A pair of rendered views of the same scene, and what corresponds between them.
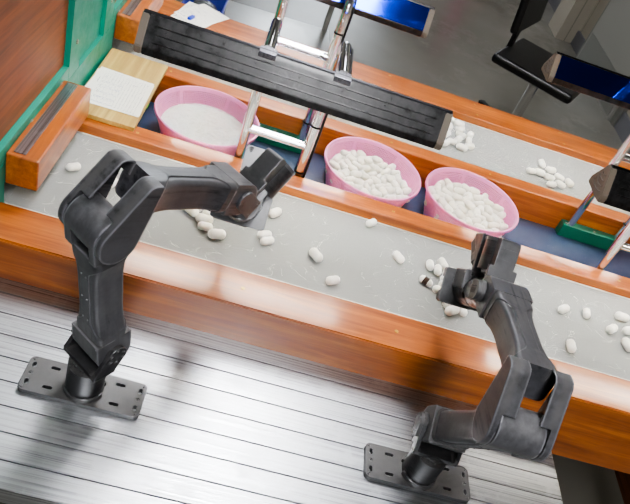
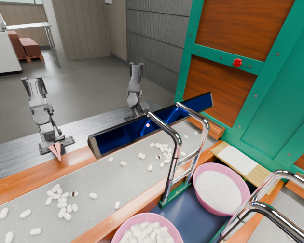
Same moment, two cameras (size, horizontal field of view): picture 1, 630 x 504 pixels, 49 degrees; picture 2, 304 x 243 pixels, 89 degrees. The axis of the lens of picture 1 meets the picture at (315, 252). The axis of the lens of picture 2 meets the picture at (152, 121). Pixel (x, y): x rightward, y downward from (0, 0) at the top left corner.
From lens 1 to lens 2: 168 cm
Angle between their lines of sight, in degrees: 100
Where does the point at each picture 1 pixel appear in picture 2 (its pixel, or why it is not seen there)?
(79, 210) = not seen: hidden behind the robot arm
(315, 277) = (117, 158)
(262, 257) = (135, 151)
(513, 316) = (38, 91)
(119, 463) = (119, 114)
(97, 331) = not seen: hidden behind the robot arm
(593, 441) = not seen: outside the picture
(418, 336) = (68, 159)
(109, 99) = (229, 153)
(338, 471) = (79, 134)
